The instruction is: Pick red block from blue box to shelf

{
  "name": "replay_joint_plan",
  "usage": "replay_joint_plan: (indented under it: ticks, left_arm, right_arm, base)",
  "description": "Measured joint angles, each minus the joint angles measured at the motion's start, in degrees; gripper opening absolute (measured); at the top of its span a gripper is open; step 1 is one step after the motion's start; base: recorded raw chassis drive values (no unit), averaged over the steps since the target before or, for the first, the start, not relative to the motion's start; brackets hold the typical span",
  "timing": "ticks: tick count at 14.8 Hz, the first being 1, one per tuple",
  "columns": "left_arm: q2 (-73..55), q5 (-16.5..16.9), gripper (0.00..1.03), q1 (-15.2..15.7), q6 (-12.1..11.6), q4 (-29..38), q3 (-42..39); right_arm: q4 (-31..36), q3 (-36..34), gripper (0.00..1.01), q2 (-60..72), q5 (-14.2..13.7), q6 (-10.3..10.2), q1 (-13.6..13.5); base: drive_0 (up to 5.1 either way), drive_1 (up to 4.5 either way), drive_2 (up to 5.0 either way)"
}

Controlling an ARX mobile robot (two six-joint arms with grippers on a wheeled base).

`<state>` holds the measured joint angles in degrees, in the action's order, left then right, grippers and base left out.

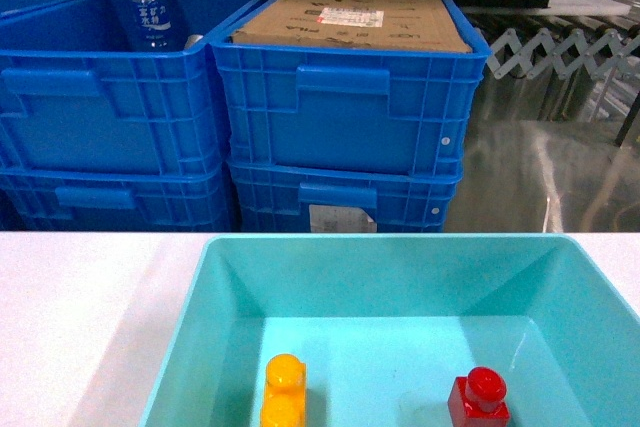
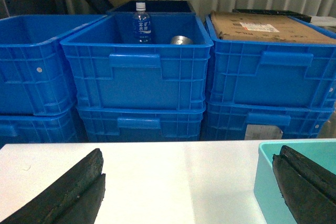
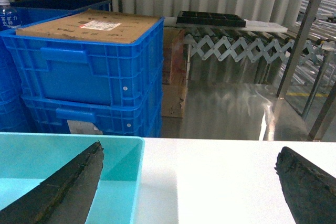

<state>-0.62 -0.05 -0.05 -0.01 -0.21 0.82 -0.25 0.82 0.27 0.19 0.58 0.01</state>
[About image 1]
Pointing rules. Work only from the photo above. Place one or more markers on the red toy block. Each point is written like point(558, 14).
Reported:
point(478, 399)

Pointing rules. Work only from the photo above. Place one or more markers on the brown cardboard box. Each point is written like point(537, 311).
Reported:
point(400, 25)

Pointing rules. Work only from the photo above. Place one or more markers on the blue crate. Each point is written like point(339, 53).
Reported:
point(66, 201)
point(301, 200)
point(379, 111)
point(80, 94)

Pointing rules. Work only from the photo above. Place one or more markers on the yellow toy block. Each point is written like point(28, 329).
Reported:
point(284, 397)

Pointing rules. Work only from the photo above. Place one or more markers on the expandable roller conveyor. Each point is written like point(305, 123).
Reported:
point(528, 46)

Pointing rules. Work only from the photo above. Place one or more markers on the blue crate lower left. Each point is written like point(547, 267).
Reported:
point(66, 201)

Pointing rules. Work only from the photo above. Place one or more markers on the blue crate lower right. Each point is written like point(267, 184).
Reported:
point(301, 200)

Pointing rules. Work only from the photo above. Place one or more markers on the light teal plastic tray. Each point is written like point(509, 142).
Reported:
point(386, 323)

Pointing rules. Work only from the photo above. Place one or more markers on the clear water bottle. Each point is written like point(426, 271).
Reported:
point(153, 24)

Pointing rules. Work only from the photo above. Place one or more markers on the blue crate upper right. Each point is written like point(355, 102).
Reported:
point(379, 111)

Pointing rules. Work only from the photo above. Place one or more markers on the blue crate upper left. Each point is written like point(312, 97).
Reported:
point(80, 94)

